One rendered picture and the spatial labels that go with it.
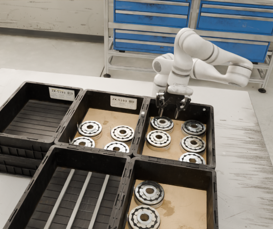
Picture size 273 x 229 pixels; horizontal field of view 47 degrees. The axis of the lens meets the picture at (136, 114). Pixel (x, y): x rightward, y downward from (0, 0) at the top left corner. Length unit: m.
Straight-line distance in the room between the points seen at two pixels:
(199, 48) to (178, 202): 0.53
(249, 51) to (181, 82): 2.24
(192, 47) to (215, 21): 2.12
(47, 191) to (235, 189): 0.77
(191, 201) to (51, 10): 3.50
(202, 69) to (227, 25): 1.84
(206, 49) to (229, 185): 0.61
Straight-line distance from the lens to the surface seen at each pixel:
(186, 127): 1.41
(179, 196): 1.17
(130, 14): 3.16
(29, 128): 1.47
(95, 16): 4.15
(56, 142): 1.21
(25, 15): 4.45
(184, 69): 1.12
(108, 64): 3.38
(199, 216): 1.13
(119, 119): 1.47
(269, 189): 1.48
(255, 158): 1.60
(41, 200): 1.17
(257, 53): 3.37
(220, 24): 3.19
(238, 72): 1.29
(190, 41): 1.06
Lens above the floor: 1.73
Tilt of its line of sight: 37 degrees down
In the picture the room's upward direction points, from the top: 3 degrees clockwise
